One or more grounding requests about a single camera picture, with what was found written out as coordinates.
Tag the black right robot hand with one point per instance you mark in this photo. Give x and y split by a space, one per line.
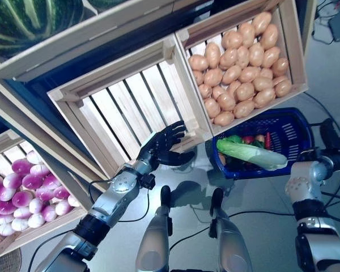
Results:
333 141

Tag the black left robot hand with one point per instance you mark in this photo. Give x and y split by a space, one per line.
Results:
158 150

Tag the napa cabbage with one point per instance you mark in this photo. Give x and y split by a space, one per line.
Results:
258 157

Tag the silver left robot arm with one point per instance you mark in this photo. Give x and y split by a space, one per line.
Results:
113 195

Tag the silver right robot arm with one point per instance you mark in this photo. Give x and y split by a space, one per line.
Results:
311 198

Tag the blue plastic shopping basket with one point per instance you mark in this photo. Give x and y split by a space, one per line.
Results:
294 127

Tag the woven wicker basket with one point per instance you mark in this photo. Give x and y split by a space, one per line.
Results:
5 262

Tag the orange toy fruit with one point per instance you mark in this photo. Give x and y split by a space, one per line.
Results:
222 158

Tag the red toy chili pepper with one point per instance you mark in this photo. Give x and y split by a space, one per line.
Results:
268 140

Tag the tan potato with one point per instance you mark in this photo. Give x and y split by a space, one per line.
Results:
283 88
226 101
243 109
198 63
245 91
264 97
248 74
228 58
205 91
224 118
213 77
271 57
231 39
218 92
256 54
262 23
269 37
212 55
280 67
242 56
212 108
231 74
246 34
263 83

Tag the small tan toy vegetable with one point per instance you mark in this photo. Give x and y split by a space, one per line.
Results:
259 138

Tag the green toy bell pepper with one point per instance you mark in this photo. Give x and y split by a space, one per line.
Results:
258 144

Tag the round bright green toy vegetable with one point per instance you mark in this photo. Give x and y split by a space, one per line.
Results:
234 139

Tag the red toy bell pepper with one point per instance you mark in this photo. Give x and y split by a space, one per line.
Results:
248 140

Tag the light wooden slatted crate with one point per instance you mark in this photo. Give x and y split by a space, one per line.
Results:
88 34
45 229
297 56
73 96

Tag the silver right robot leg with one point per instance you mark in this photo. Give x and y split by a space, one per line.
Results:
229 238

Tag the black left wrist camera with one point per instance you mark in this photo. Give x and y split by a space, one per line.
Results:
148 182

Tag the wooden display shelf frame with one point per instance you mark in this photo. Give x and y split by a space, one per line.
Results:
31 113

